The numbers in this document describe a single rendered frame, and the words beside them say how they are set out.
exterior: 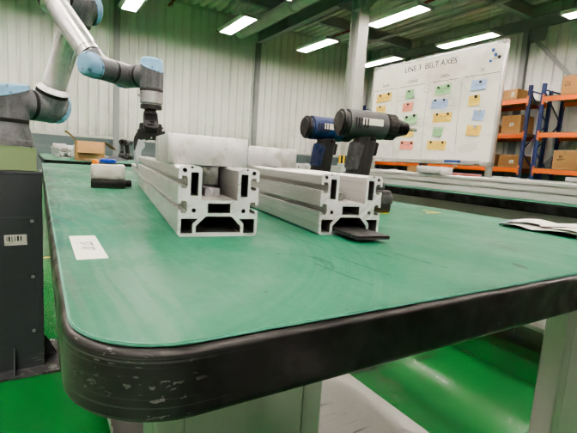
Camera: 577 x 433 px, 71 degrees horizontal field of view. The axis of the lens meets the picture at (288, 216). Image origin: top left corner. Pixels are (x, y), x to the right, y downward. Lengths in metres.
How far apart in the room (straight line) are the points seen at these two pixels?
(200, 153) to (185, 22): 12.81
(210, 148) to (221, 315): 0.35
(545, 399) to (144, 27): 12.69
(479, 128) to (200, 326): 3.65
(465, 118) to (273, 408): 3.65
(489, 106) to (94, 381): 3.70
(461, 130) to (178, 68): 10.19
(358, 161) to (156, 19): 12.41
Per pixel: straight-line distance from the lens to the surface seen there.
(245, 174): 0.53
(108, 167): 1.13
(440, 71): 4.18
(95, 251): 0.43
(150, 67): 1.49
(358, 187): 0.61
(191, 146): 0.57
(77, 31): 1.58
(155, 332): 0.24
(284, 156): 0.88
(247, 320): 0.26
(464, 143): 3.88
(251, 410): 0.39
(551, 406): 0.85
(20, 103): 1.83
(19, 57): 12.49
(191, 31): 13.39
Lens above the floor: 0.88
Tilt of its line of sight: 8 degrees down
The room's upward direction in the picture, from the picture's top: 4 degrees clockwise
